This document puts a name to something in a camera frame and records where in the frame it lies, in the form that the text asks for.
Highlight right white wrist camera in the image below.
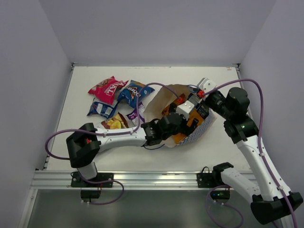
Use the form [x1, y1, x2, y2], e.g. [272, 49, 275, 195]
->
[197, 78, 217, 98]

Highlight purple cable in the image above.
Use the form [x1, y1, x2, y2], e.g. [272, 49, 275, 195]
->
[45, 82, 186, 205]
[204, 79, 299, 228]

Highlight aluminium mounting rail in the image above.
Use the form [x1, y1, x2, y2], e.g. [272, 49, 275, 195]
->
[30, 171, 200, 190]

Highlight orange snack bag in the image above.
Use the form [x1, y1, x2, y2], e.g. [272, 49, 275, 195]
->
[161, 96, 204, 144]

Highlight front blue bag handle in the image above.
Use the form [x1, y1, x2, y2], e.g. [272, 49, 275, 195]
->
[144, 144, 164, 151]

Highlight blue Doritos chip bag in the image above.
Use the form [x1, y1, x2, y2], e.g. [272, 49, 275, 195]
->
[117, 80, 154, 108]

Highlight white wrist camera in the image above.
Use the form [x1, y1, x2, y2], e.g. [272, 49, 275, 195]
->
[197, 78, 217, 98]
[176, 100, 195, 120]

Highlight black controller box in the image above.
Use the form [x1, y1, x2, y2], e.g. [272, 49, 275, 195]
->
[210, 190, 230, 202]
[80, 190, 101, 201]

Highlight checkered paper bag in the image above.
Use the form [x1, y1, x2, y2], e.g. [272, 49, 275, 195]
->
[143, 84, 216, 148]

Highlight left black controller box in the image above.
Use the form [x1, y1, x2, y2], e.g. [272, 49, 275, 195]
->
[80, 190, 101, 201]

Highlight purple snack packet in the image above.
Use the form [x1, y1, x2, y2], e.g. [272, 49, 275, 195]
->
[126, 102, 145, 126]

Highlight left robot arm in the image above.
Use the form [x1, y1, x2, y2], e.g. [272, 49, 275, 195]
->
[66, 112, 199, 187]

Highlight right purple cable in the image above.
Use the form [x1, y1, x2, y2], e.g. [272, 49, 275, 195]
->
[204, 79, 299, 228]

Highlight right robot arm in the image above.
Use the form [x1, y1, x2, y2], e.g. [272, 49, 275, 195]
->
[205, 87, 304, 225]

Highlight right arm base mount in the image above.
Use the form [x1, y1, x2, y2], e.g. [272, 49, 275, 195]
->
[196, 162, 234, 188]

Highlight brown Chips Ahoy bag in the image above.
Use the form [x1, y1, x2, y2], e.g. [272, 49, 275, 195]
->
[101, 112, 129, 130]

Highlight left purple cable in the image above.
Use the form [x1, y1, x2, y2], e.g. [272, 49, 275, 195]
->
[45, 82, 186, 205]

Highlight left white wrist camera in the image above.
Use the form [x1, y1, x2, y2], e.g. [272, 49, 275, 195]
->
[176, 100, 195, 120]

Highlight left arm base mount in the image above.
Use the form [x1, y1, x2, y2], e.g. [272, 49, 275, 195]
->
[70, 171, 114, 188]

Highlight blue white cookie bag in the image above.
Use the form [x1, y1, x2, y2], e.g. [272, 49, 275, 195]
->
[87, 98, 119, 119]

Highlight dark blue snack packet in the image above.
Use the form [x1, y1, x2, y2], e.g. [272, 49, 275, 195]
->
[188, 93, 209, 120]

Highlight blue paper bag handle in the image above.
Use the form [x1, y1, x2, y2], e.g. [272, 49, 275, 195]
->
[187, 85, 200, 93]

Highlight right black controller box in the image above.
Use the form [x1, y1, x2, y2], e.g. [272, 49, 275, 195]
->
[210, 190, 230, 202]

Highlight red KitKat snack bag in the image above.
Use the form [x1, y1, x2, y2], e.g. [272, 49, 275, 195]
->
[88, 76, 128, 105]

